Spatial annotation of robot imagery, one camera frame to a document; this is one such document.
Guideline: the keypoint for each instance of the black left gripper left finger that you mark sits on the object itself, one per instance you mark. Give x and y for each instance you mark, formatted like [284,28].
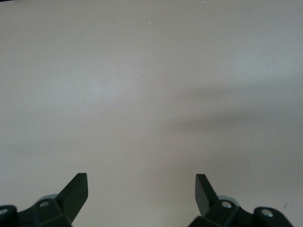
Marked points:
[71,201]

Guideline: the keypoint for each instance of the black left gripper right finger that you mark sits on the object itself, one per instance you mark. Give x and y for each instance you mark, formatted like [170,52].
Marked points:
[206,201]

